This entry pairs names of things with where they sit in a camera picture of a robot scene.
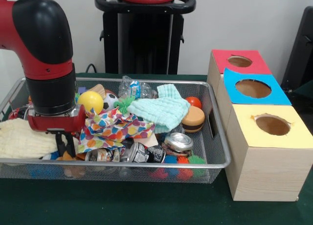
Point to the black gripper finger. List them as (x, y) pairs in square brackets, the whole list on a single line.
[(71, 144), (60, 143)]

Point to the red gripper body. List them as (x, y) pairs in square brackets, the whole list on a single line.
[(56, 122)]

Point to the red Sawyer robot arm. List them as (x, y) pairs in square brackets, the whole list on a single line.
[(44, 44)]

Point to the shallow clear mesh bin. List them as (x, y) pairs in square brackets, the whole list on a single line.
[(210, 151)]

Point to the wooden box with three holes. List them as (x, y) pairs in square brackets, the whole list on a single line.
[(264, 166)]

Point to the cream yellow cloth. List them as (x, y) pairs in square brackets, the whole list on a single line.
[(22, 139)]

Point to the large yellow ball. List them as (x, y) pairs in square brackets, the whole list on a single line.
[(92, 101)]

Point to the colourful polka dot cloth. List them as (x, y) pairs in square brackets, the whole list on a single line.
[(115, 129)]

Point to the dark green table cloth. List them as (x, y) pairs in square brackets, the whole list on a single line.
[(122, 205)]

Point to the crushed clear plastic bottle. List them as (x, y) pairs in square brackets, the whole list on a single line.
[(134, 88)]

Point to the mint green cloth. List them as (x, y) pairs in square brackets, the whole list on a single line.
[(164, 110)]

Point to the crushed silver can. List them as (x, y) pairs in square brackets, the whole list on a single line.
[(179, 142)]

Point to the toy hamburger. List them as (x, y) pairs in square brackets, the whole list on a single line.
[(193, 120)]

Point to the red ball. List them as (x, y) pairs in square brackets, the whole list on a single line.
[(194, 101)]

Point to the black stand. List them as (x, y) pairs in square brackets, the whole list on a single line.
[(301, 54)]

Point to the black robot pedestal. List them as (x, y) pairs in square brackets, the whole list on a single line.
[(144, 39)]

